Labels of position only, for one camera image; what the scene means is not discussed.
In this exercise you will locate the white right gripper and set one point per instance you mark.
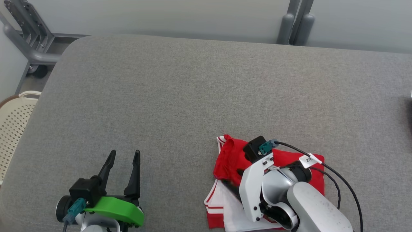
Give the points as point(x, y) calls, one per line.
point(252, 187)

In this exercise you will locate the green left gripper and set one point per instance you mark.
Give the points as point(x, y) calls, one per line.
point(119, 207)

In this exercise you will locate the red Bulls basketball shorts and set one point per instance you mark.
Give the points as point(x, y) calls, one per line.
point(230, 158)

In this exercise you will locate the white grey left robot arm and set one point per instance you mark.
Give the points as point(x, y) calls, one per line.
point(96, 224)

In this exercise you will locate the cream perforated laundry basket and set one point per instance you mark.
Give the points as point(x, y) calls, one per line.
point(13, 129)

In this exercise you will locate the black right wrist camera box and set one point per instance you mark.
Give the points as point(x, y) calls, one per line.
point(254, 149)

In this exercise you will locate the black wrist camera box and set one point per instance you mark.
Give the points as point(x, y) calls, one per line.
point(254, 149)
point(85, 190)

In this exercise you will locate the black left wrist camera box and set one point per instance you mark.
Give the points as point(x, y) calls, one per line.
point(85, 190)

